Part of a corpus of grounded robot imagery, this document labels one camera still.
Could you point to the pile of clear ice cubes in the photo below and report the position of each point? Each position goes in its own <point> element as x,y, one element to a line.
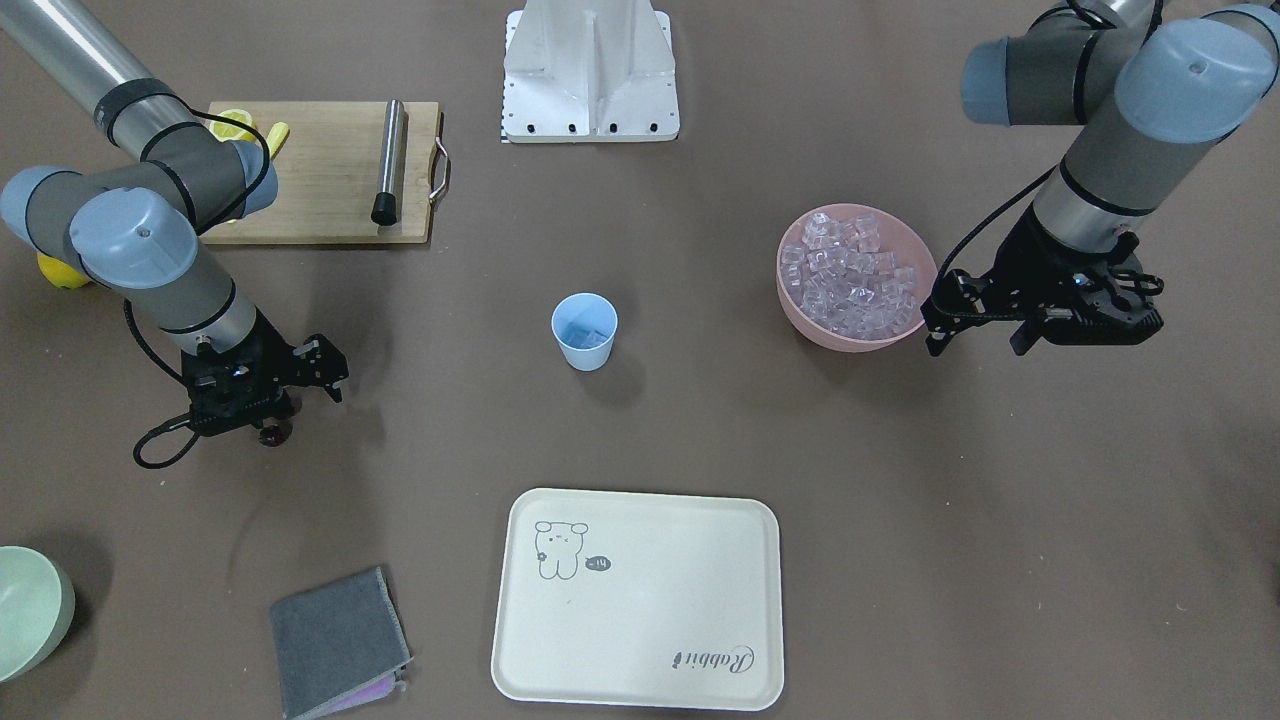
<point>848,275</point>

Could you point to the yellow lemon lower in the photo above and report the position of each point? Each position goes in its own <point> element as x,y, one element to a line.
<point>61,275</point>

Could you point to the dark cherries pair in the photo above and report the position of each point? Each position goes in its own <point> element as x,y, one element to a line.
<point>275,433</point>

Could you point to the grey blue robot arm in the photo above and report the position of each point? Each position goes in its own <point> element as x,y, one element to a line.
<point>1151,97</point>
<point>137,229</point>

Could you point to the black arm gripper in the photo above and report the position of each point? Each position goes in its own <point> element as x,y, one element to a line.
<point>272,361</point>

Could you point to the steel muddler black tip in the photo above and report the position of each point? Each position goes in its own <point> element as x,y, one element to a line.
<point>387,199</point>

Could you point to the cream rabbit tray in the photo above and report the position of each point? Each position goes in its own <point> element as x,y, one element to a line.
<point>635,599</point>

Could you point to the grey folded cloth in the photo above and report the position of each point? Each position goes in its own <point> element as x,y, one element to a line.
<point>338,646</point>

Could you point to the yellow plastic knife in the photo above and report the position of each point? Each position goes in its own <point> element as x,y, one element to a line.
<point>276,137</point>

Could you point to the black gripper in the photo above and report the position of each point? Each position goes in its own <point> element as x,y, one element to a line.
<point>1022,268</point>

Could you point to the light blue plastic cup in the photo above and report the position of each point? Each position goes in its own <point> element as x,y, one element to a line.
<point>585,309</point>

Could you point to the bamboo cutting board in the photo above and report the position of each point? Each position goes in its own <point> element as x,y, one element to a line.
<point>329,171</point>

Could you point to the pink bowl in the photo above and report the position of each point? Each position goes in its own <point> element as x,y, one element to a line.
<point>850,335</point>

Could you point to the upper lemon half slice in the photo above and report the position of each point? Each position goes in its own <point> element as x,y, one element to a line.
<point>233,124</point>

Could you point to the mint green bowl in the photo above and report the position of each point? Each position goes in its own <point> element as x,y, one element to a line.
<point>37,604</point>

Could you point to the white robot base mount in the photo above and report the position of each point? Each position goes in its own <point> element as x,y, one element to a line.
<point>589,72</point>

